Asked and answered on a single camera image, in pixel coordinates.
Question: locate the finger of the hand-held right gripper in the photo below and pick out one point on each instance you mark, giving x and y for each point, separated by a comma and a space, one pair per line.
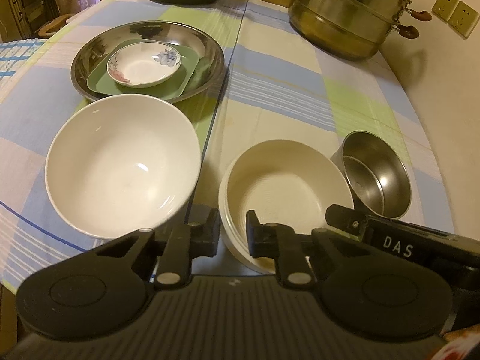
341, 213

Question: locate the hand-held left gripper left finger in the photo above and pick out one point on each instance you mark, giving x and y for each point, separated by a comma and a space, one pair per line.
210, 232

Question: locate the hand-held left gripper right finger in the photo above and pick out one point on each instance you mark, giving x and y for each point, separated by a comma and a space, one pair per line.
253, 232

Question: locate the stainless steel bowl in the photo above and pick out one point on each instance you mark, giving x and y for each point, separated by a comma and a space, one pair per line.
378, 176

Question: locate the cream plastic bowl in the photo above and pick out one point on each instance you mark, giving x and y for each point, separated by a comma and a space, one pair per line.
285, 187

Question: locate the white ceramic bowl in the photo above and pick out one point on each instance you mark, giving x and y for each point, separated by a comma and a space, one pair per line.
120, 165

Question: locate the green square plate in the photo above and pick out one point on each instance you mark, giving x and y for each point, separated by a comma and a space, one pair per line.
182, 82

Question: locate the small floral white dish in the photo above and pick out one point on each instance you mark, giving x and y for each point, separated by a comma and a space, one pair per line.
142, 67

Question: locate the large shallow steel plate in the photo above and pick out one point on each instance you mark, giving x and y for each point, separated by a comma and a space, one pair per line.
204, 45

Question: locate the red patterned cloth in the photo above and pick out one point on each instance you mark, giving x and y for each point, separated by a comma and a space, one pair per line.
459, 348

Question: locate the plaid pastel tablecloth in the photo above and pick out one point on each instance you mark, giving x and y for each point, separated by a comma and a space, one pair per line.
270, 93

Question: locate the stainless steel steamer pot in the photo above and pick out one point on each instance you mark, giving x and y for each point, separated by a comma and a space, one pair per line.
345, 15

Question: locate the blue checked blanket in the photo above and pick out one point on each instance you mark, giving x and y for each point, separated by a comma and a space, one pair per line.
15, 60

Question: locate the wall socket plate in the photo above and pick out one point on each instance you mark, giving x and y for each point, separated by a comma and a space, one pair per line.
444, 5
464, 18

